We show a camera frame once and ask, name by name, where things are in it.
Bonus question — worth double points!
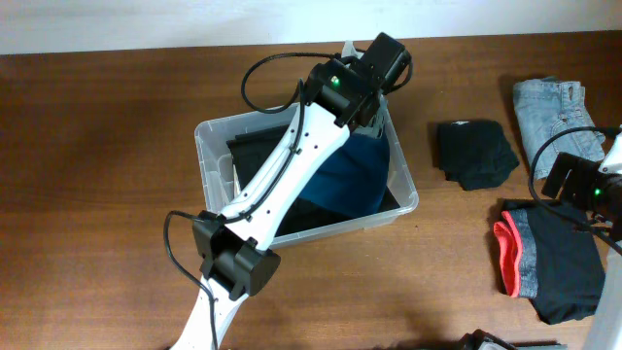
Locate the black shorts with red trim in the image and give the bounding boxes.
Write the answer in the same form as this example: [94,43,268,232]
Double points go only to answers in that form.
[493,199,605,325]

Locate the small folded black shirt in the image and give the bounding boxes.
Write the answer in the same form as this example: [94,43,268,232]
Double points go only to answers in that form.
[436,120,519,191]

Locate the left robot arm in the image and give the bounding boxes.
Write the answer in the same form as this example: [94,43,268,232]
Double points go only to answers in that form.
[173,33,413,349]

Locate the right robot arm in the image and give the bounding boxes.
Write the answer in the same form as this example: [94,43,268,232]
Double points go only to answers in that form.
[528,126,621,349]

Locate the blue cloth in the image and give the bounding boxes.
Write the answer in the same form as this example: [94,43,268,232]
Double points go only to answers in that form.
[298,133,390,220]

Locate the black garment with tag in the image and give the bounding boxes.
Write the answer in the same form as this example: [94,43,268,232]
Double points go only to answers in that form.
[227,126,398,234]

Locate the clear plastic storage bin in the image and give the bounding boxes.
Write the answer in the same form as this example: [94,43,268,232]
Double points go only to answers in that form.
[194,103,419,249]

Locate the folded light blue jeans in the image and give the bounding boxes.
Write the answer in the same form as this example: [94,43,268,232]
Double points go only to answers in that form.
[513,77,605,180]

